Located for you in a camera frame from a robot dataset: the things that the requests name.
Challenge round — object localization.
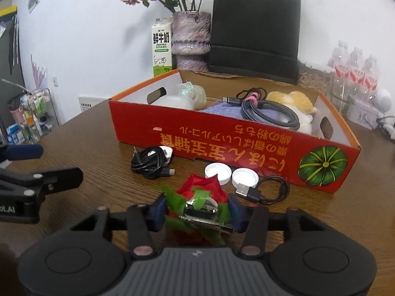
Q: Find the pink wall decal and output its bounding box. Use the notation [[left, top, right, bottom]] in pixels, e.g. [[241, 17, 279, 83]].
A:
[[30, 54, 47, 90]]

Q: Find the white green milk carton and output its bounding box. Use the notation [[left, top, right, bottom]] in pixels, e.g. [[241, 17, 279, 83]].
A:
[[151, 17, 173, 77]]

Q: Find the white bottle cap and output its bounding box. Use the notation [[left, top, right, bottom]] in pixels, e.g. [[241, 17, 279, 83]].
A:
[[232, 168, 259, 192], [204, 162, 232, 185]]

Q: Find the yellow white hamster plush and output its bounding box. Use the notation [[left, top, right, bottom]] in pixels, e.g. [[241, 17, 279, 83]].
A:
[[266, 91, 318, 134]]

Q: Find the black wall panel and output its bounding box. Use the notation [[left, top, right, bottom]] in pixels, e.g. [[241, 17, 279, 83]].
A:
[[0, 6, 27, 99]]

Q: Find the clear water bottle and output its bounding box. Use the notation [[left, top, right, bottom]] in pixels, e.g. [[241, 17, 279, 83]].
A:
[[332, 40, 351, 105], [349, 47, 366, 105], [362, 55, 379, 105]]

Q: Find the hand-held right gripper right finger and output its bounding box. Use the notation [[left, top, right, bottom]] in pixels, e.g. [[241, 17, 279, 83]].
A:
[[228, 196, 324, 259]]

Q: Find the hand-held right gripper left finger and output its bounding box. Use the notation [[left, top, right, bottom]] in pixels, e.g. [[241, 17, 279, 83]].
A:
[[71, 194, 169, 259]]

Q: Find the red cardboard box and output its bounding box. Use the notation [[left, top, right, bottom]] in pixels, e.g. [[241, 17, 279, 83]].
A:
[[109, 69, 361, 195]]

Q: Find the purple knitted pouch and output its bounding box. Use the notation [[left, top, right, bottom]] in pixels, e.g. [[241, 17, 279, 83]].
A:
[[199, 102, 291, 127]]

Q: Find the iridescent translucent film ball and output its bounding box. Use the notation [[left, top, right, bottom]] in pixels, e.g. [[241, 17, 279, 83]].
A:
[[177, 82, 207, 110]]

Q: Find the red artificial rose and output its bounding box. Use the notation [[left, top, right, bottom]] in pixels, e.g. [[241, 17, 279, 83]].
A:
[[154, 173, 235, 247]]

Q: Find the purple marbled vase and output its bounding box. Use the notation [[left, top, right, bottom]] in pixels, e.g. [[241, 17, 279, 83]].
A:
[[171, 11, 212, 71]]

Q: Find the clear seed container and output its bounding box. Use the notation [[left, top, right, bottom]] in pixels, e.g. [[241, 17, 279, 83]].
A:
[[296, 60, 335, 94]]

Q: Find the storage rack with supplies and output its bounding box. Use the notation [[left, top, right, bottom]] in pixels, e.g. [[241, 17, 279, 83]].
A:
[[0, 78, 60, 145]]

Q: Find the black paper bag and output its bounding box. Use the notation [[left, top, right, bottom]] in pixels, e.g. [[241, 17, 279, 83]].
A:
[[207, 0, 301, 84]]

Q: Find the black usb cable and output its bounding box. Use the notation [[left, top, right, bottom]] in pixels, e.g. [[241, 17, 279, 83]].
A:
[[235, 176, 291, 205]]

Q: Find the wooden desk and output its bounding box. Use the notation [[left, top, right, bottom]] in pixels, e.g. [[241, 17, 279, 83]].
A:
[[0, 99, 395, 287]]

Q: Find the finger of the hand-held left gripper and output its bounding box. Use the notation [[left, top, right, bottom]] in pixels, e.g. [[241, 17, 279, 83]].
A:
[[0, 144, 44, 161], [0, 167, 84, 195]]

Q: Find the grey braided cable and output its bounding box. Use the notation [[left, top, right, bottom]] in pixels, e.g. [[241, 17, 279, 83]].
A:
[[223, 87, 301, 131]]

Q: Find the black cable with white plug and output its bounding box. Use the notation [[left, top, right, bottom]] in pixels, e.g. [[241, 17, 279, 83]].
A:
[[130, 146, 176, 179]]

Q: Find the white round speaker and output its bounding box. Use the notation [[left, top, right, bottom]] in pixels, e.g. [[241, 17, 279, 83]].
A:
[[372, 88, 392, 111]]

